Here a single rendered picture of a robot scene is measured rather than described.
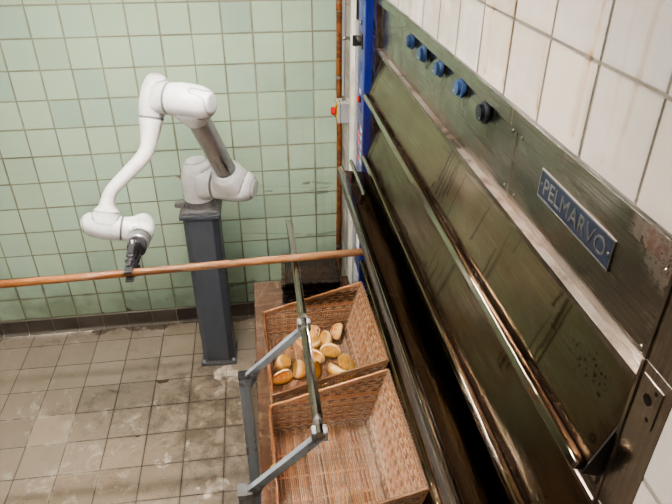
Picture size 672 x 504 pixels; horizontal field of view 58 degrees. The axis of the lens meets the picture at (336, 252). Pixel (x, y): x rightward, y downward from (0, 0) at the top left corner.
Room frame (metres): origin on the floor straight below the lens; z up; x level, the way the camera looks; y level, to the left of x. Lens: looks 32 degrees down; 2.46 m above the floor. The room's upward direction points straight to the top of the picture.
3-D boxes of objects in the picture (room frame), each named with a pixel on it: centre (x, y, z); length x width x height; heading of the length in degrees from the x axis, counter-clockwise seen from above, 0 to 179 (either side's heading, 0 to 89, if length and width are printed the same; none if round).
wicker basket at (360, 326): (2.03, 0.07, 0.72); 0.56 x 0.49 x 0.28; 9
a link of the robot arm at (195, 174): (2.79, 0.69, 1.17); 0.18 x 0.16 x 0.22; 74
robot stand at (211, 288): (2.80, 0.70, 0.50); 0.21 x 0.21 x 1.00; 6
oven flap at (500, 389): (1.48, -0.28, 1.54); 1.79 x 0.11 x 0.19; 8
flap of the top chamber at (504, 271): (1.48, -0.28, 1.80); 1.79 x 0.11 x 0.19; 8
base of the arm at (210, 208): (2.79, 0.72, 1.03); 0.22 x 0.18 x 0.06; 96
